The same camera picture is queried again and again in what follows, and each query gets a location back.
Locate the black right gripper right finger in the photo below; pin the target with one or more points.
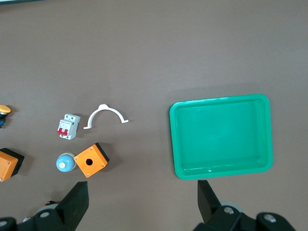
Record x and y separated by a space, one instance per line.
209 207

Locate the small white pipe clamp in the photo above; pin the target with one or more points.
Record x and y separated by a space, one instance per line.
104 106

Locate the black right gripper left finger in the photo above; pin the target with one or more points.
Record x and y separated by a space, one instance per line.
74 204

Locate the green plastic tray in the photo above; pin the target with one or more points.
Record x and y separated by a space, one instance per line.
221 137

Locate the white circuit breaker red switches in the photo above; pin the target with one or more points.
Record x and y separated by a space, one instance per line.
68 125

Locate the blue dome buzzer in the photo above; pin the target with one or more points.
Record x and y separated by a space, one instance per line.
63 163

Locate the orange button box with hole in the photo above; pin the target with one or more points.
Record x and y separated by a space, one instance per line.
96 156
7 166

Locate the yellow mushroom push button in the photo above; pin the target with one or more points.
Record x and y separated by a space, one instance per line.
4 109

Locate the black switch with red tip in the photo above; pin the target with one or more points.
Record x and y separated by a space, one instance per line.
50 201

